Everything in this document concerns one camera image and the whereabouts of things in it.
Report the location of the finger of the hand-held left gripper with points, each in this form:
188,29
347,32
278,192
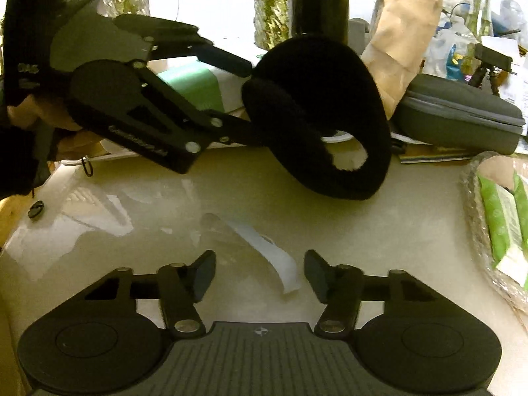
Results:
235,132
225,61

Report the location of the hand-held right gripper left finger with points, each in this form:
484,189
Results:
204,274

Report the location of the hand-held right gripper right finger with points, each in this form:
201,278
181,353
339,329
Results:
317,274

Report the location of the white paper strip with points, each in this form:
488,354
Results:
284,268

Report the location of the black neck pillow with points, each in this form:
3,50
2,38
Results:
313,90

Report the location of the person's left hand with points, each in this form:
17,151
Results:
37,113

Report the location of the green white carton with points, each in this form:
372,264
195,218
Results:
194,86

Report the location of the black thermos bottle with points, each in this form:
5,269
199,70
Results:
317,4

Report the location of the glass bowl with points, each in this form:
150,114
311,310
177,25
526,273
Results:
474,222

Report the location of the brown paper bag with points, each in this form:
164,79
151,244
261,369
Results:
404,29

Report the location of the green wet wipe packet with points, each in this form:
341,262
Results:
495,214
520,198

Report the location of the grey zip case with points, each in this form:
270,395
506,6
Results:
453,111

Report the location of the clear bag with blue item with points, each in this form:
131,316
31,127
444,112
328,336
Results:
449,49

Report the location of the slim glass vase with bamboo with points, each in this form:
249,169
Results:
480,8

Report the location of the small camera on tripod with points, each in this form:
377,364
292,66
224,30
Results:
491,55

